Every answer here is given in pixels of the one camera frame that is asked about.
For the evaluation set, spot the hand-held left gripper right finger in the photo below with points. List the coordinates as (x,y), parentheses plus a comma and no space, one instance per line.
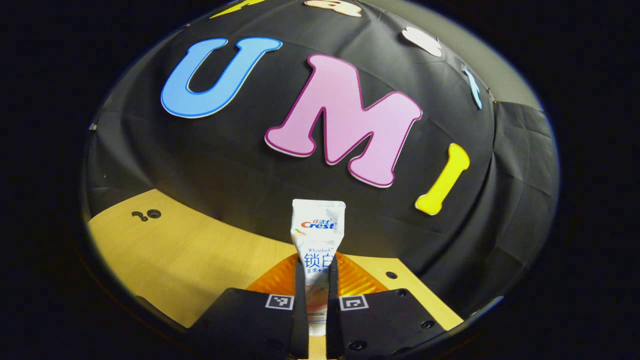
(385,325)

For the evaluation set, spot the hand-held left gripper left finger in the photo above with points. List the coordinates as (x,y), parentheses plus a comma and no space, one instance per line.
(250,325)

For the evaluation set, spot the white toothpaste tube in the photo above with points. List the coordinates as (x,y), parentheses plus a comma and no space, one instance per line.
(317,235)

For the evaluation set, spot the wooden desktop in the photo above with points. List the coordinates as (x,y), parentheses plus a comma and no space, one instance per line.
(175,260)

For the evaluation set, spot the black backdrop cloth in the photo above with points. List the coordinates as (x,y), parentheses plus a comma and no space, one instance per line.
(225,165)

